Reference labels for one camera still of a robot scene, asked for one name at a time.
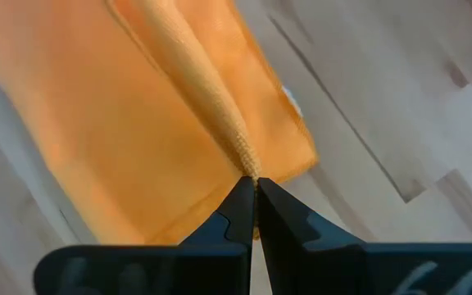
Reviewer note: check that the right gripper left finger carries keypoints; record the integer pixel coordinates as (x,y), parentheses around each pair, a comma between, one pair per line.
(236,221)

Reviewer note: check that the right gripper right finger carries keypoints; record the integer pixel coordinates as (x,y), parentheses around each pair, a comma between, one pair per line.
(289,233)

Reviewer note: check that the orange microfiber towel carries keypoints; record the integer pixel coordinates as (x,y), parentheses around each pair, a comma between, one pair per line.
(117,123)

